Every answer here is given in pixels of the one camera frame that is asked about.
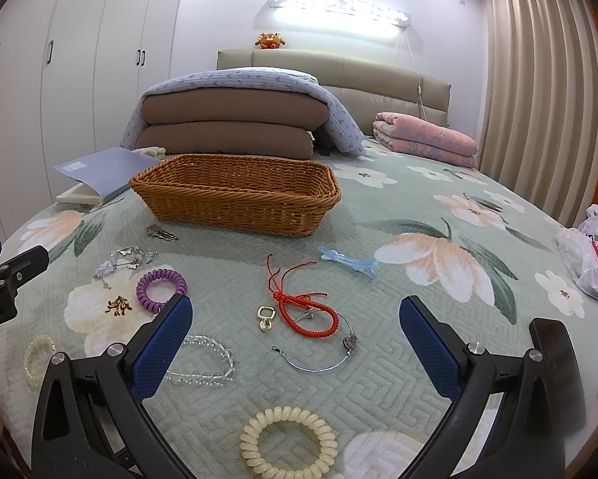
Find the floral green bedspread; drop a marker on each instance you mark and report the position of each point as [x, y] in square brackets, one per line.
[480, 257]

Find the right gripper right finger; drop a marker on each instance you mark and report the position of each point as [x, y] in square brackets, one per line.
[509, 416]

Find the white wardrobe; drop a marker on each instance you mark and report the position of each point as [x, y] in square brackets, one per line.
[71, 72]

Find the white plastic bag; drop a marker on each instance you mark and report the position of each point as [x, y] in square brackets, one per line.
[578, 248]

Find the beige padded headboard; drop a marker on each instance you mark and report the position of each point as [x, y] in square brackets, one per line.
[365, 88]

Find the light blue hair clip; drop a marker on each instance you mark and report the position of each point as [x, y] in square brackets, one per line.
[366, 266]

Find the blue folder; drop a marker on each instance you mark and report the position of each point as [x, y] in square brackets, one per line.
[107, 173]

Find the brown wicker basket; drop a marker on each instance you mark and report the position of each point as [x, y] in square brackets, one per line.
[275, 196]

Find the folded brown quilt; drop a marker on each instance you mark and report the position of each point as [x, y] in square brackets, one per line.
[231, 121]

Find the orange plush toy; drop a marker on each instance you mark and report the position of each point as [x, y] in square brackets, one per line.
[270, 40]

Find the right wall lamp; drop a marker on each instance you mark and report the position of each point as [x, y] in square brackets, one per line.
[401, 19]

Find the gold metal ring clasp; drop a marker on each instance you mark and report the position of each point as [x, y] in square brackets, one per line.
[266, 315]

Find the beige pleated curtain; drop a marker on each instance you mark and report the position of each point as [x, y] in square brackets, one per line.
[540, 136]

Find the blue patterned blanket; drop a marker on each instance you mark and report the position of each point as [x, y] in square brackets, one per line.
[340, 126]

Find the white book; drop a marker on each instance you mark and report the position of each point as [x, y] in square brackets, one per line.
[81, 194]

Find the cream fluffy cloth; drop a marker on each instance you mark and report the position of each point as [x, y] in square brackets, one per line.
[152, 152]

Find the folded pink blanket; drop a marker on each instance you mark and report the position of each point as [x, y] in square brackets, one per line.
[410, 135]

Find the small metal hair clip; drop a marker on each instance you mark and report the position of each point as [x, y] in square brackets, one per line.
[156, 231]

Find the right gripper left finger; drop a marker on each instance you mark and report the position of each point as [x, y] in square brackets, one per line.
[90, 420]

